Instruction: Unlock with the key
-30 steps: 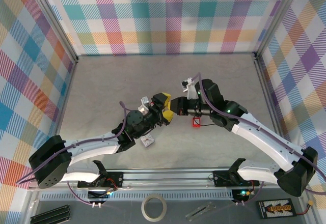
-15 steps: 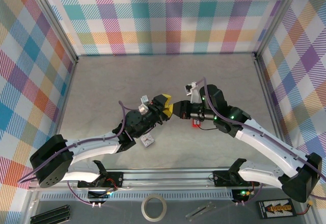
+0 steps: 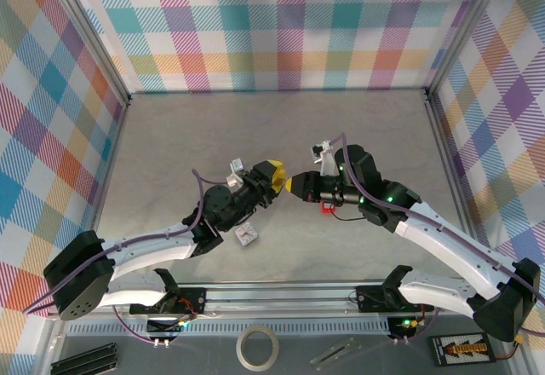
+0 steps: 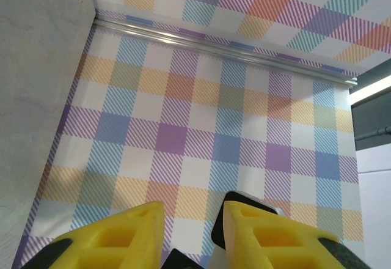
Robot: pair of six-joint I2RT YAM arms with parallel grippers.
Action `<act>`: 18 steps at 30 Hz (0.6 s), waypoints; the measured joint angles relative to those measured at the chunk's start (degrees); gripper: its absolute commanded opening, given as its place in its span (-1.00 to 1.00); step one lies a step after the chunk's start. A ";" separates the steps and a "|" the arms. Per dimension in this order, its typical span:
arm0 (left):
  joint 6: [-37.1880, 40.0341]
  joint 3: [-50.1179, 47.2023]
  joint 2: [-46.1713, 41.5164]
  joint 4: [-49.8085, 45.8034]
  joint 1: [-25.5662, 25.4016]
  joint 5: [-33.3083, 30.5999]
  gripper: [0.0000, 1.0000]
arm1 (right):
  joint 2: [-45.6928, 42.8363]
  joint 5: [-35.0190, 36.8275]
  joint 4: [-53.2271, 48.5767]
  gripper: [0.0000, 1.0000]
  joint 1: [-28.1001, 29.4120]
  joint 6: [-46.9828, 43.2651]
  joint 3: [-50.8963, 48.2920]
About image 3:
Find small white square clock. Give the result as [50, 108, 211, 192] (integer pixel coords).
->
[233, 221, 260, 247]

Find small black controller board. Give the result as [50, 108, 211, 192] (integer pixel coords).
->
[146, 315, 191, 337]
[387, 314, 425, 338]

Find roll of clear tape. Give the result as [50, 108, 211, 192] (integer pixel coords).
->
[236, 325, 280, 371]

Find black bars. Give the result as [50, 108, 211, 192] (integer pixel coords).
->
[49, 343, 118, 375]

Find black charger board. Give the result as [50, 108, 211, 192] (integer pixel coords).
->
[427, 332, 495, 367]

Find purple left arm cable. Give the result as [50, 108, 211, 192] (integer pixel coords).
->
[23, 168, 205, 345]

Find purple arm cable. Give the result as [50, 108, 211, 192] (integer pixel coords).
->
[327, 132, 545, 345]
[23, 168, 205, 345]

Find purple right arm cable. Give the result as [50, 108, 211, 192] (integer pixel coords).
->
[327, 132, 545, 345]

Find aluminium right side rail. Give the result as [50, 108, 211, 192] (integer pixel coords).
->
[425, 89, 482, 252]

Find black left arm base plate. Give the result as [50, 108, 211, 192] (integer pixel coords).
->
[129, 287, 209, 317]

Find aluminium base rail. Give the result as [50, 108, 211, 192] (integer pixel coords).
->
[49, 280, 519, 320]

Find aluminium left side rail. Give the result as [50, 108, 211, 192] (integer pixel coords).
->
[74, 93, 133, 286]

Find white slotted cable duct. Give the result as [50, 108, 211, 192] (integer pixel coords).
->
[67, 321, 393, 337]

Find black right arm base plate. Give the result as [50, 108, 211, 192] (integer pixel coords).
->
[355, 285, 435, 313]

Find aluminium right corner post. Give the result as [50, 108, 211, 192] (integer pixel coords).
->
[425, 0, 512, 99]

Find aluminium corner post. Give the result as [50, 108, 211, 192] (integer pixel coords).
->
[425, 0, 512, 99]
[40, 0, 132, 107]

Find aluminium left corner post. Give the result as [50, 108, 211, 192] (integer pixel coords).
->
[40, 0, 132, 107]

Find red wire with yellow plug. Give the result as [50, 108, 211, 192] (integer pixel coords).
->
[493, 335, 525, 361]

